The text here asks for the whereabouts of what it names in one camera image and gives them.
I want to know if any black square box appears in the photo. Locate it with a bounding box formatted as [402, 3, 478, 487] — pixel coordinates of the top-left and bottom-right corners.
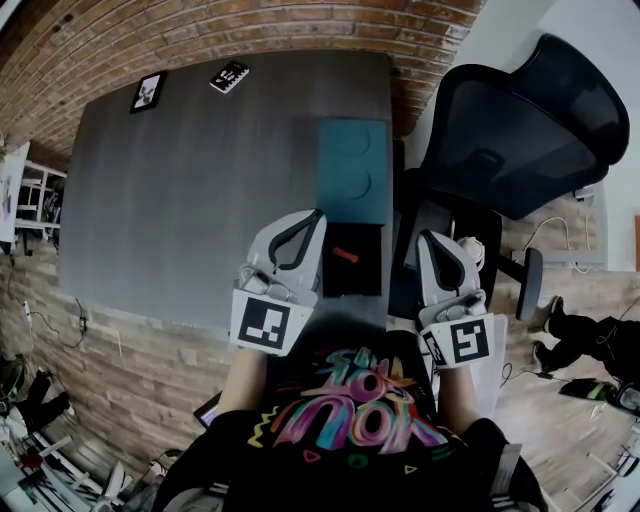
[322, 222, 384, 300]

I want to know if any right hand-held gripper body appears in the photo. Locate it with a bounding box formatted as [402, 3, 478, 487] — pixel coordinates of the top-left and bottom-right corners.
[418, 292, 495, 370]

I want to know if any person's right forearm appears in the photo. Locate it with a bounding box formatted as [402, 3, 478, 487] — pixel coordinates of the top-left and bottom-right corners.
[437, 364, 482, 436]

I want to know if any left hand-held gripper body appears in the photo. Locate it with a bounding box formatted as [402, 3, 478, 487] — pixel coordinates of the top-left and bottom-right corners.
[229, 262, 319, 357]

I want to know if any white board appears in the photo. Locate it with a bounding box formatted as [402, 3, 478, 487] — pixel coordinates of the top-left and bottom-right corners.
[0, 141, 31, 247]

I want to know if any black graphic t-shirt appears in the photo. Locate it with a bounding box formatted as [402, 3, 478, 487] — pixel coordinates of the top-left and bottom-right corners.
[154, 329, 547, 512]

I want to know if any white cable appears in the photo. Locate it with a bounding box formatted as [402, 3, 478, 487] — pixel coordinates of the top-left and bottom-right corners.
[522, 215, 594, 275]

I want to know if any black mesh office chair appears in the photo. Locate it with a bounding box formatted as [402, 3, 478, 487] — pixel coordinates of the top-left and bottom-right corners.
[394, 33, 631, 322]

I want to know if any black picture frame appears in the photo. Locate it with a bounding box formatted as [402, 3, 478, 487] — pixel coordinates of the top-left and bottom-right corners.
[129, 69, 169, 115]

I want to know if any white shelf rack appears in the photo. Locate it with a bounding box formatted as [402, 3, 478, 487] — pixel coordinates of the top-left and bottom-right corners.
[14, 159, 69, 242]

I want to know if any green and black bag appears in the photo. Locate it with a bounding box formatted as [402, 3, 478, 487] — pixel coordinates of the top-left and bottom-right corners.
[558, 378, 619, 402]

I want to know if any person's left forearm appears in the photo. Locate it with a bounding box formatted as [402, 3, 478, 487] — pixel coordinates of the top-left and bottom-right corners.
[214, 346, 274, 426]

